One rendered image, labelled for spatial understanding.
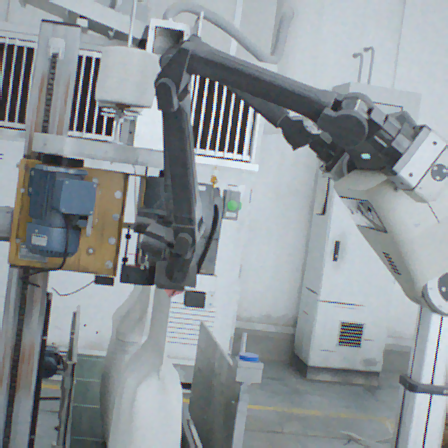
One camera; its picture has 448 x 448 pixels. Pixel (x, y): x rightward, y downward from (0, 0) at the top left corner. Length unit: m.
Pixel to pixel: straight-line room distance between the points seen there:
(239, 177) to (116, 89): 3.05
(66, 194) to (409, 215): 0.93
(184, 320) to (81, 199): 3.16
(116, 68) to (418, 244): 0.99
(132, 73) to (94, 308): 3.14
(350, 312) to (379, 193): 4.53
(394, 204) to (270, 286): 4.98
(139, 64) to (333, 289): 4.12
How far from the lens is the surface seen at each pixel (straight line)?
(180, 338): 5.49
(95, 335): 5.47
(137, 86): 2.44
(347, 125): 1.74
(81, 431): 3.30
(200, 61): 1.79
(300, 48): 5.85
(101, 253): 2.64
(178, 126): 1.88
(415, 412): 2.16
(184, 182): 1.95
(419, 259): 1.99
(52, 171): 2.44
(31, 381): 2.78
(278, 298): 6.89
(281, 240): 6.84
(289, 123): 2.31
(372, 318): 6.48
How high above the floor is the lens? 1.37
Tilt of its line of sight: 3 degrees down
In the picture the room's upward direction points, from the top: 8 degrees clockwise
